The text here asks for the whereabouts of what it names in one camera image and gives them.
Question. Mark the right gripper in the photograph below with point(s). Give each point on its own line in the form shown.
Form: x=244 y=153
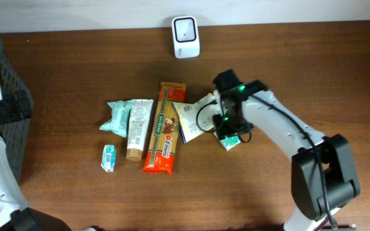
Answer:
x=220 y=129

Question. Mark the green tissue pack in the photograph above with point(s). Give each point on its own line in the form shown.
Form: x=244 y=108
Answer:
x=228 y=143

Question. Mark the cream yellow snack bag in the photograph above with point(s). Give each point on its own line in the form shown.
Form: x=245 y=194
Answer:
x=197 y=117

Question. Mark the orange spaghetti packet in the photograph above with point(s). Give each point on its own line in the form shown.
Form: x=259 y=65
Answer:
x=166 y=129

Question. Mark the white cream tube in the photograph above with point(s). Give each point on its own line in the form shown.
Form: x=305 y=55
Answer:
x=137 y=128

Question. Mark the teal wipes packet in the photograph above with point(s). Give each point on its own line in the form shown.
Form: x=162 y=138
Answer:
x=120 y=112

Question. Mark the small teal gum box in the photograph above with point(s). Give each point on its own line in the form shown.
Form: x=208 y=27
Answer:
x=108 y=158

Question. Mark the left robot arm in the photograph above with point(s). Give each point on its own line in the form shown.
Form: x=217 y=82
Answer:
x=15 y=213

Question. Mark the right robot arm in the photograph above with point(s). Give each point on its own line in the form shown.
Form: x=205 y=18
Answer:
x=323 y=171

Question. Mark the white barcode scanner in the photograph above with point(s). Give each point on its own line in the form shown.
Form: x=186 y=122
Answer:
x=185 y=37

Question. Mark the dark grey plastic basket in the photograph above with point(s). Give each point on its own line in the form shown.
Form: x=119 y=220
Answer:
x=14 y=91

